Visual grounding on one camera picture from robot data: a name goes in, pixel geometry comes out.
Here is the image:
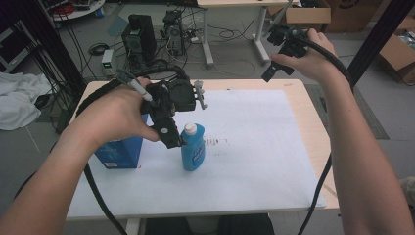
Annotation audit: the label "black metal stand post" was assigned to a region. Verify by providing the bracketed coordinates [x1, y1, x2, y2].
[5, 0, 88, 96]
[346, 0, 415, 88]

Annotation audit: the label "small white power supply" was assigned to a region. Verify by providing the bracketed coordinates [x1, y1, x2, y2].
[100, 48, 115, 78]

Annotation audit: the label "person's dark pants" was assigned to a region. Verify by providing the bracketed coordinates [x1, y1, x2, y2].
[144, 213, 276, 235]

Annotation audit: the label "grey cable plug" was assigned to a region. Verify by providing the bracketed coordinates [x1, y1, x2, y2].
[115, 69, 155, 103]

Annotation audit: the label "grey open computer case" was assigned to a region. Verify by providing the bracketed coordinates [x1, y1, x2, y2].
[161, 9, 186, 57]

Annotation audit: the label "person's right hand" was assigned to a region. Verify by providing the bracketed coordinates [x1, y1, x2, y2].
[270, 27, 345, 85]

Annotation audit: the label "flat brown cardboard box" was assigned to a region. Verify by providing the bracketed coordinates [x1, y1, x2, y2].
[267, 0, 333, 24]

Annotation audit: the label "person's left hand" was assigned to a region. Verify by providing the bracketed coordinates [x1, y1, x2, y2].
[62, 77, 161, 154]

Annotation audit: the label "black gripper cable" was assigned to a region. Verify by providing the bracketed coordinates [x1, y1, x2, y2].
[74, 63, 192, 235]
[293, 32, 355, 235]

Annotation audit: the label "blue cardboard box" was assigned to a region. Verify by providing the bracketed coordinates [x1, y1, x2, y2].
[94, 114, 150, 170]

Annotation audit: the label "round white table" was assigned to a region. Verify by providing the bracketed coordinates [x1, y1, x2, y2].
[42, 0, 106, 23]

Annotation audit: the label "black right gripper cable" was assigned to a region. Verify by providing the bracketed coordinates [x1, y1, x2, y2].
[293, 32, 355, 235]

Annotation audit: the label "blue bottle with white cap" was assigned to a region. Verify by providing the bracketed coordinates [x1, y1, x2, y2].
[180, 122, 207, 172]

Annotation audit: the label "open brown cardboard box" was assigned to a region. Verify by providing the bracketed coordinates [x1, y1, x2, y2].
[377, 15, 415, 85]

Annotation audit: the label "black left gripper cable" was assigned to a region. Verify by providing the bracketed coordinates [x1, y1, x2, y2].
[74, 63, 192, 235]

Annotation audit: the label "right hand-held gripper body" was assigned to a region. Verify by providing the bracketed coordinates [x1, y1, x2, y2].
[262, 0, 310, 60]

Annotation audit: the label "black computer tower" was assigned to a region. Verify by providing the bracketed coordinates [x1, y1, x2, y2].
[121, 13, 158, 66]

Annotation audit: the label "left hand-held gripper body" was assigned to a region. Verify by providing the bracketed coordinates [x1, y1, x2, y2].
[140, 77, 210, 122]

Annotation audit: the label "white cloth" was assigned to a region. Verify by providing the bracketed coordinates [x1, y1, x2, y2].
[0, 70, 54, 132]

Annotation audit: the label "coiled black cable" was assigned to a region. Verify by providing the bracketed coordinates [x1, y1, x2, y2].
[88, 41, 111, 57]

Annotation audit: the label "large brown cardboard box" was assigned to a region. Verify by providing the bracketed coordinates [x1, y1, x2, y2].
[325, 0, 390, 34]

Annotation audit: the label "white-legged wooden desk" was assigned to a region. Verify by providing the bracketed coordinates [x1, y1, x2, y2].
[197, 0, 301, 70]

